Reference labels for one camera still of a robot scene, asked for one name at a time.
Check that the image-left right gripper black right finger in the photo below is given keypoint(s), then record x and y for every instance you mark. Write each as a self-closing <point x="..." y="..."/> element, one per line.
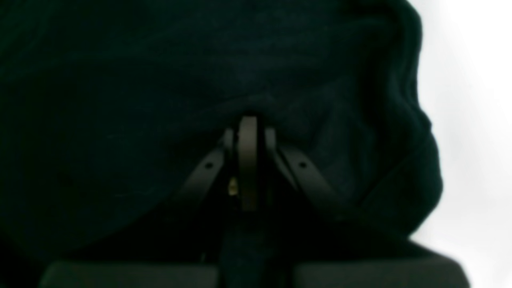
<point x="327" y="243"/>

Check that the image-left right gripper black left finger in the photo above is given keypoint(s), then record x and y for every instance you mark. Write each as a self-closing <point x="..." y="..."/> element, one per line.
<point x="188" y="241"/>

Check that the black t-shirt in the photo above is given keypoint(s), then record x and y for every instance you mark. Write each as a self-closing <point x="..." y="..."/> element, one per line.
<point x="107" y="105"/>

